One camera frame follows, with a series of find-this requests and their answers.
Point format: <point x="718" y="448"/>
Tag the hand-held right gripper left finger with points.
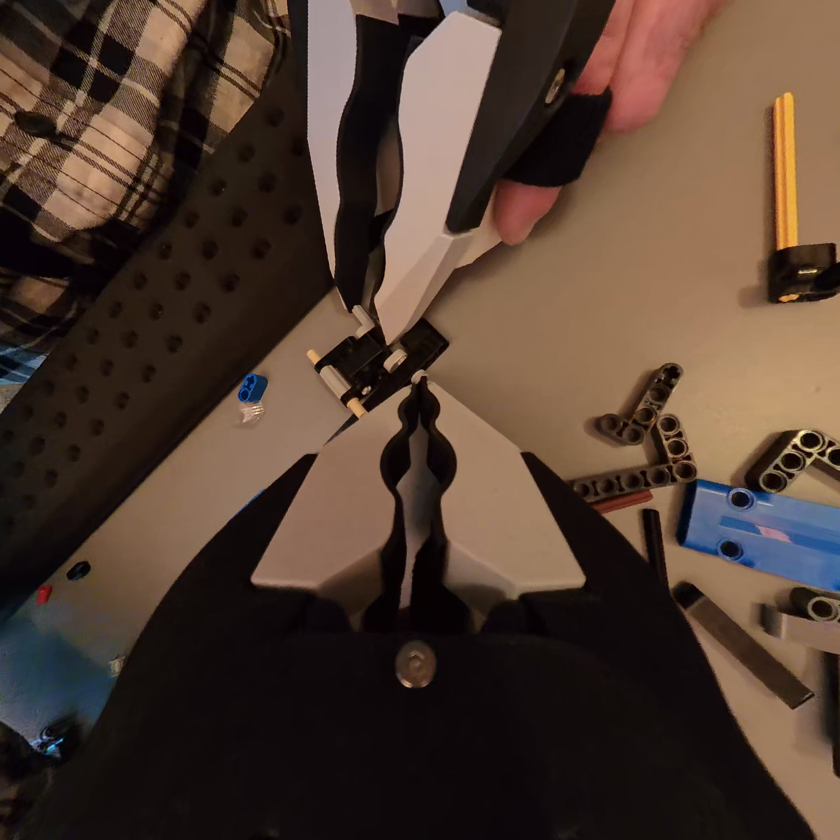
<point x="315" y="525"/>

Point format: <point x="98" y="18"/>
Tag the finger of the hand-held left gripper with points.
<point x="325" y="98"/>
<point x="446" y="131"/>

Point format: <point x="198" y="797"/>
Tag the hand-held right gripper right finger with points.
<point x="518" y="525"/>

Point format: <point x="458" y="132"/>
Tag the black frame with white pins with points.
<point x="358" y="358"/>

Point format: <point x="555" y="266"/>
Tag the yellow toy axle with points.
<point x="785" y="170"/>

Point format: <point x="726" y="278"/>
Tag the blue two-hole toy link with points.
<point x="253" y="387"/>

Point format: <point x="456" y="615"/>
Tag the grey desk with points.
<point x="590" y="295"/>

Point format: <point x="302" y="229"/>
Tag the person's left hand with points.
<point x="649" y="59"/>

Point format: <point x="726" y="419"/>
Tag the brown toy axle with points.
<point x="620" y="503"/>

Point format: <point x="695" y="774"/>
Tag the small clear plastic scrap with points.
<point x="251" y="415"/>

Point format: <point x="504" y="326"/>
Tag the stack of black toy beams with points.
<point x="676" y="453"/>

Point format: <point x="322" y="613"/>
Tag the black dimpled mat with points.
<point x="164" y="361"/>

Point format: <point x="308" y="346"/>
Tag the person's plaid shirt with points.
<point x="98" y="98"/>

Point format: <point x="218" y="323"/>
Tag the blue square toy panel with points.
<point x="774" y="531"/>

